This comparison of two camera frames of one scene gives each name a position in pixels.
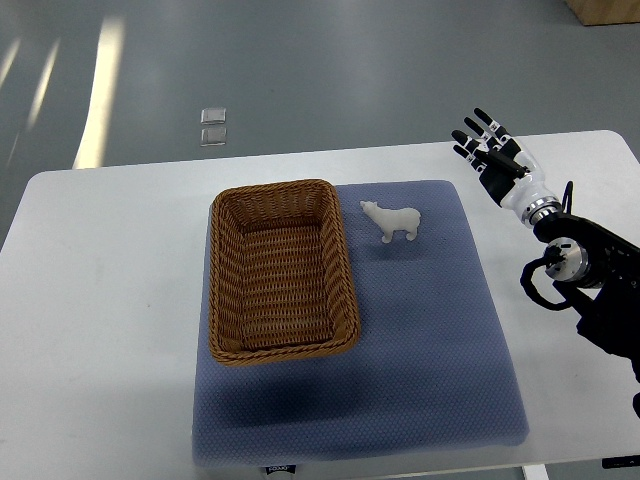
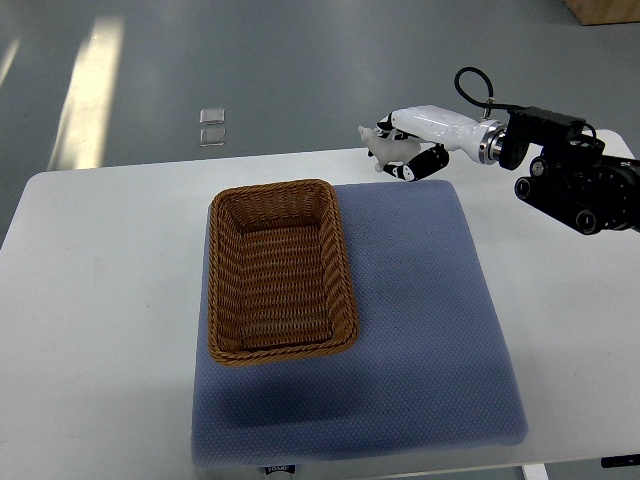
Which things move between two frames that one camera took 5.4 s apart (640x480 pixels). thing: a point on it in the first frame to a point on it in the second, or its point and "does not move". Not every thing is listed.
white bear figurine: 392,220 to 388,149
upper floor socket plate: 213,116 does not move
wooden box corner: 595,12 does not move
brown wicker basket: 280,281 does not move
